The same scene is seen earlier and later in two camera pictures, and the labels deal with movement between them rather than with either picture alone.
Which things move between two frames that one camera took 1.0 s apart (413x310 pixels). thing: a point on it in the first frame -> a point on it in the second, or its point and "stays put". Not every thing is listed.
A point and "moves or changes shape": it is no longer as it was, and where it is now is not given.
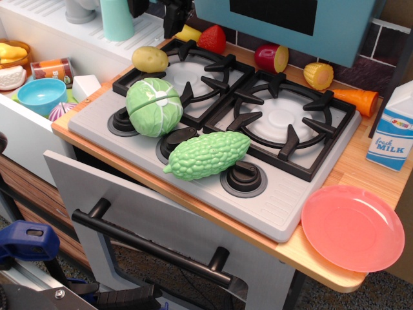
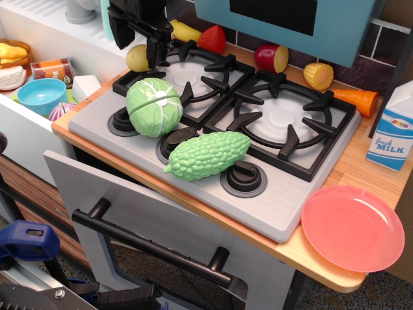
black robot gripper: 177,12 -> 150,16
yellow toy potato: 150,59 moves or changes shape
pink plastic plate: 353,228 stays put
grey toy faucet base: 80,11 stays put
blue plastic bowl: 42,95 stays put
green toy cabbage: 153,107 stays put
